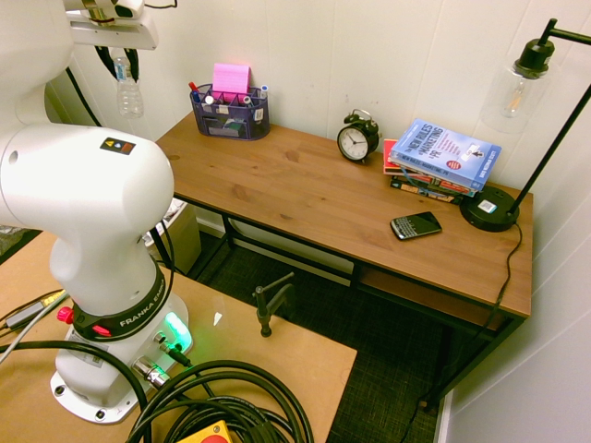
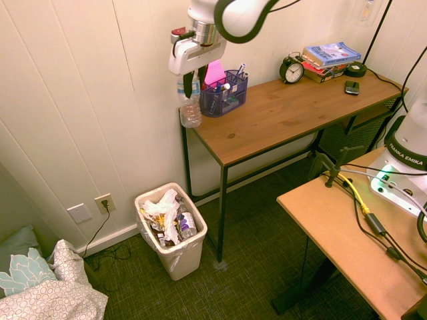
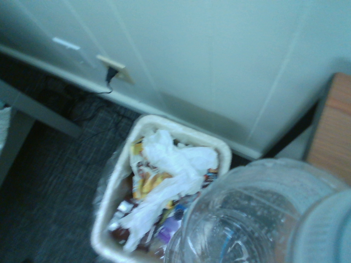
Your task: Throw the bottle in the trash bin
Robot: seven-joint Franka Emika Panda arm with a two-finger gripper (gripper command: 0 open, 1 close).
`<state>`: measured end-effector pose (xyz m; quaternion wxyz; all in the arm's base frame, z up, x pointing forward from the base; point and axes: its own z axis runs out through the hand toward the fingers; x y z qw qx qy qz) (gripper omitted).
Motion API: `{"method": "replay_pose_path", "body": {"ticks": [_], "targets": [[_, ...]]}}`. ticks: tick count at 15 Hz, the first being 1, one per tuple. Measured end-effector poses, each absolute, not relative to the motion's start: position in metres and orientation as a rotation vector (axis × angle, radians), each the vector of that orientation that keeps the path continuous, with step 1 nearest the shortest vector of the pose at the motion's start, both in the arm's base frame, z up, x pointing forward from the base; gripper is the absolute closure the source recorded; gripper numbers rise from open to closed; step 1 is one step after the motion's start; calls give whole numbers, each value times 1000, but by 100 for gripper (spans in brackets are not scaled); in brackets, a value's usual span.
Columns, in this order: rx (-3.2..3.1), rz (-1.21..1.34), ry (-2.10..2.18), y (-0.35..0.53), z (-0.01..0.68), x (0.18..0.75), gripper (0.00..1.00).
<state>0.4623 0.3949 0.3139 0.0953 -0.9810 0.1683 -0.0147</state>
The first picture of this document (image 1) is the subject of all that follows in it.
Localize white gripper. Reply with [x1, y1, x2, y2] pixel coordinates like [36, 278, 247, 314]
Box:
[64, 7, 160, 85]

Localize clear plastic water bottle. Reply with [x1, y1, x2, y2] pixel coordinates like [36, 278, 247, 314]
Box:
[109, 49, 145, 120]

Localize white trash bin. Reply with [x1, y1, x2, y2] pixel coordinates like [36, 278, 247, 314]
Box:
[143, 198, 203, 276]

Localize pink sticky note pad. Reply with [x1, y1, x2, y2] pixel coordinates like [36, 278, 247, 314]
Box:
[211, 63, 253, 96]

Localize purple mesh desk organizer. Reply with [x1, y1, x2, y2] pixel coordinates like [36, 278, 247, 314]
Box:
[189, 82, 271, 142]

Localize black twin-bell alarm clock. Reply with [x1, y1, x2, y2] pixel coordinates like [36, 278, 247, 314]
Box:
[336, 108, 381, 165]

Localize red book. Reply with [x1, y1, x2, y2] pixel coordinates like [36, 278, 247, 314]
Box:
[382, 138, 463, 185]

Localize black screw clamp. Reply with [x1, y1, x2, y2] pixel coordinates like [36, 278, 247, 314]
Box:
[251, 271, 297, 340]

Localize black paperback book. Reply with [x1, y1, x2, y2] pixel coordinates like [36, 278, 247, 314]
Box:
[390, 174, 476, 205]

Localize black keyboard smartphone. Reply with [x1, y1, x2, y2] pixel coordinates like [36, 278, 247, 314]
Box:
[390, 210, 444, 242]

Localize blue marketing book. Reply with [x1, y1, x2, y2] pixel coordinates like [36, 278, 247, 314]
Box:
[390, 118, 503, 193]

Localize wooden robot mounting board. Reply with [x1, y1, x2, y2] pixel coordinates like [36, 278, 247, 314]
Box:
[0, 230, 359, 443]

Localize yellow emergency stop box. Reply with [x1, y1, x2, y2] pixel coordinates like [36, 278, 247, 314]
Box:
[177, 420, 233, 443]

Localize black glass-shade desk lamp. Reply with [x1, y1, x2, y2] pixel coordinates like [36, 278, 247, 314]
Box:
[458, 18, 591, 233]

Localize thin black wall cable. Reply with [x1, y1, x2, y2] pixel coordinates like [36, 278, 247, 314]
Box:
[66, 67, 103, 128]

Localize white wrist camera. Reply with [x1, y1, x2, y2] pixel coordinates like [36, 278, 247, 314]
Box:
[110, 0, 149, 19]

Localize wooden desk black frame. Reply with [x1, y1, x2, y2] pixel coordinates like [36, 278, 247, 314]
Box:
[154, 109, 535, 413]

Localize grey adapter cable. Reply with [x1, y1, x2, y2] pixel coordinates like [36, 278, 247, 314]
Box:
[0, 289, 71, 354]

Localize coiled thick black cables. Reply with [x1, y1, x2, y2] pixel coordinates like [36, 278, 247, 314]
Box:
[0, 340, 316, 443]

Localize black lamp power cord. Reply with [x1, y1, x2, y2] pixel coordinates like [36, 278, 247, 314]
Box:
[399, 220, 525, 443]

